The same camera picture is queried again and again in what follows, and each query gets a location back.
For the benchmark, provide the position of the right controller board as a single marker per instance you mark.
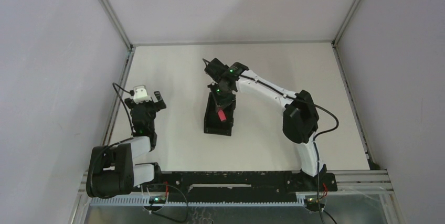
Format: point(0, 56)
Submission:
point(311, 202)

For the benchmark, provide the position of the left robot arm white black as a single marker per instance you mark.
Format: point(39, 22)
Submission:
point(112, 170)

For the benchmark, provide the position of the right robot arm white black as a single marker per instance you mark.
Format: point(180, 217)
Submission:
point(298, 111)

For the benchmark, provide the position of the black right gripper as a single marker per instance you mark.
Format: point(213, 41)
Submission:
point(221, 102)

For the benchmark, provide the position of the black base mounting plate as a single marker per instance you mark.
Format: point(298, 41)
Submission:
point(243, 186)

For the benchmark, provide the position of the aluminium right frame rail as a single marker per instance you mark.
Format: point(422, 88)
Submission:
point(344, 24)

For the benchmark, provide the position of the aluminium left frame rail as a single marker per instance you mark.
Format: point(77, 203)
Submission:
point(117, 25)

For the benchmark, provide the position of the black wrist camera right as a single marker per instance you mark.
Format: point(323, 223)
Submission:
point(215, 69)

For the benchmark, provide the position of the controller board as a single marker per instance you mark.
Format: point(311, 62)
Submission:
point(157, 200)
point(311, 202)

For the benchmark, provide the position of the black plastic bin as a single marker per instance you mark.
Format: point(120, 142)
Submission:
point(212, 123)

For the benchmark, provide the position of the white slotted cable duct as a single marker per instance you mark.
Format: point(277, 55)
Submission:
point(139, 200)

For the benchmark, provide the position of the aluminium back frame rail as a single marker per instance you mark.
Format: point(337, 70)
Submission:
point(232, 42)

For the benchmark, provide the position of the left controller board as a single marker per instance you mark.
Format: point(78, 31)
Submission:
point(157, 200)

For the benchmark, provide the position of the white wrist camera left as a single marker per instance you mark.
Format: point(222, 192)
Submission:
point(141, 95)

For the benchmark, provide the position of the aluminium frame rail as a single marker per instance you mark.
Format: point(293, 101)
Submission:
point(232, 42)
point(117, 25)
point(344, 24)

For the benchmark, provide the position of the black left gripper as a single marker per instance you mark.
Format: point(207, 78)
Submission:
point(144, 105)

